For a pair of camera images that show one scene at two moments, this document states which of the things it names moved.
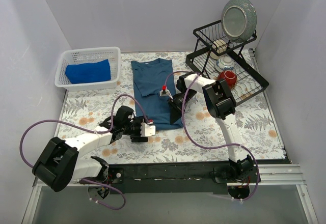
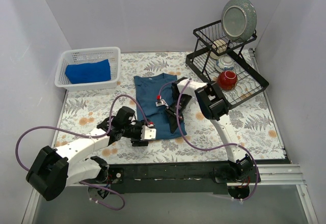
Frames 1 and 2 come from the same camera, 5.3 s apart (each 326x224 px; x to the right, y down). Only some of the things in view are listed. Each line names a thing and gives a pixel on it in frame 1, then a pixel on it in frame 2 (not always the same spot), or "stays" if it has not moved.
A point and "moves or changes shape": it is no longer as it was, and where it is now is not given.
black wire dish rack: (226, 61) stays
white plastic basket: (88, 68) stays
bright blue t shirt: (80, 73) stays
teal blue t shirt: (153, 82) moves or changes shape
